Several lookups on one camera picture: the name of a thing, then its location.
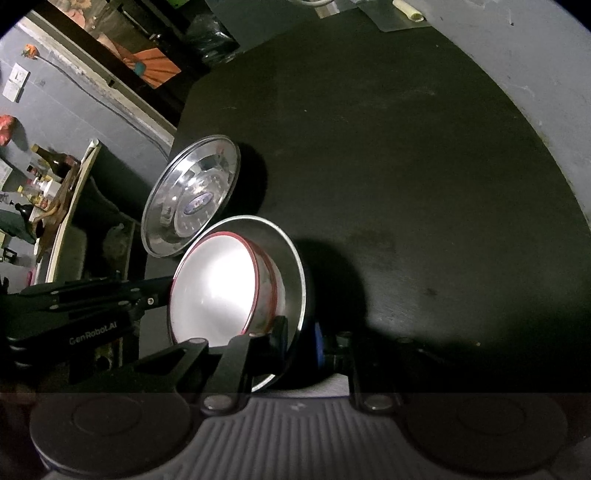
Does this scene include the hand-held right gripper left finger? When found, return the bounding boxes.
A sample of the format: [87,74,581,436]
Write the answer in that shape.
[122,315,290,414]

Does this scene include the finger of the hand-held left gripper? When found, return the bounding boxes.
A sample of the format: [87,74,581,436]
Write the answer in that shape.
[28,294,161,322]
[21,275,177,306]

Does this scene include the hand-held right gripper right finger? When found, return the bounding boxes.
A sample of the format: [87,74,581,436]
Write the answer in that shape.
[315,323,467,412]

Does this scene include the steel bowl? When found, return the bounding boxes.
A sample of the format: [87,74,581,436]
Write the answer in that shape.
[185,215,307,393]

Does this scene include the large steel plate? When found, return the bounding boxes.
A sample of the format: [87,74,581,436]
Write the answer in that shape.
[141,135,242,258]

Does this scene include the white bowl red rim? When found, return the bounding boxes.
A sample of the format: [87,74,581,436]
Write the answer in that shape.
[168,231,283,346]

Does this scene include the medium steel plate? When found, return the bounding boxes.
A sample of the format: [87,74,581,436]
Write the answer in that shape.
[144,136,241,257]

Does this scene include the small steel plate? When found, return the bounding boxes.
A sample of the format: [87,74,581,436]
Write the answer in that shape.
[154,145,234,247]

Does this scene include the dusty sack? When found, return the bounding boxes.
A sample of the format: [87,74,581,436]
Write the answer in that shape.
[104,224,134,264]

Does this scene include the dark green cloth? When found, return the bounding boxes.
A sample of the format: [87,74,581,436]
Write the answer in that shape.
[0,203,35,245]

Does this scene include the cluster of condiment bottles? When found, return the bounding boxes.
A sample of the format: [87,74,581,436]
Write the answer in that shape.
[0,159,63,217]

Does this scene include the dark glass bottle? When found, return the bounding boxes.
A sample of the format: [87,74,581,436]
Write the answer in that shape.
[30,144,71,182]

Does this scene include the red bag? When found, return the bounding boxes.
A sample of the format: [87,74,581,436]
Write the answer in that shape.
[0,115,20,147]

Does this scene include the dark plastic bags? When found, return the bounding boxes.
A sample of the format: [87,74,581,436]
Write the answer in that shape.
[187,14,241,63]

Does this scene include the pale door frame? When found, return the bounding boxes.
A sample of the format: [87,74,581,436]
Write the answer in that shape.
[23,11,178,139]

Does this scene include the black wall cable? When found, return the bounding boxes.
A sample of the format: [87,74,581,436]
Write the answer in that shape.
[37,54,172,160]

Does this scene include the cleaver with cream handle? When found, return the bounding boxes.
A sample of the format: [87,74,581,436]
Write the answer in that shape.
[358,0,433,33]

